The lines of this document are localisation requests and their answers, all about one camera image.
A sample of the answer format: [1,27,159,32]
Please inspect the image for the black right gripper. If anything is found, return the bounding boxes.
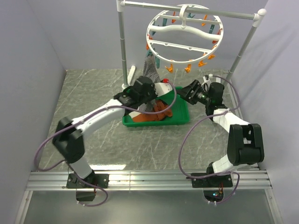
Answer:
[175,80,211,106]

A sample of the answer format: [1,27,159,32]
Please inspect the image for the grey striped boxer underwear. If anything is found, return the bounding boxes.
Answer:
[138,56,161,112]

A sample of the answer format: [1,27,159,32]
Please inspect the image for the teal clothes peg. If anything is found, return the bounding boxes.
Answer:
[146,51,153,57]
[155,57,160,69]
[162,18,168,27]

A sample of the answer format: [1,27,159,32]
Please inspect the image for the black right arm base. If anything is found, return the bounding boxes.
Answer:
[186,172,233,188]

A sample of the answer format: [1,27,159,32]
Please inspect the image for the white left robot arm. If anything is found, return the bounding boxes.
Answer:
[52,76,157,188]

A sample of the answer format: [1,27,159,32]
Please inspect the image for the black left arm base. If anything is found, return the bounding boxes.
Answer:
[66,173,109,189]

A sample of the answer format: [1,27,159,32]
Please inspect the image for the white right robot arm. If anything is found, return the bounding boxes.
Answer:
[177,80,264,187]

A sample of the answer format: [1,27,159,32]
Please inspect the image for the orange white underwear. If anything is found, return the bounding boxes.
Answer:
[129,100,173,122]

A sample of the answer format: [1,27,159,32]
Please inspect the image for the white round clip hanger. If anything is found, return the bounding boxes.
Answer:
[146,4,224,65]

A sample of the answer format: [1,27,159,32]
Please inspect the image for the green plastic tray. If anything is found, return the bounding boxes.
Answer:
[122,91,190,127]

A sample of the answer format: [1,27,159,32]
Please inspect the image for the white grey drying rack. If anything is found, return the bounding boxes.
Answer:
[116,0,267,89]

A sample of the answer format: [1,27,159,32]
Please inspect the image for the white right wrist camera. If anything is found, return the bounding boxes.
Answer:
[201,73,213,86]

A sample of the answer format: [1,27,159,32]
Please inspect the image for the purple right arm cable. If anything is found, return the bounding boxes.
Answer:
[178,75,241,204]

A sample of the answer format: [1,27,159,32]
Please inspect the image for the aluminium mounting rail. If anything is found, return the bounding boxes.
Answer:
[25,170,272,191]

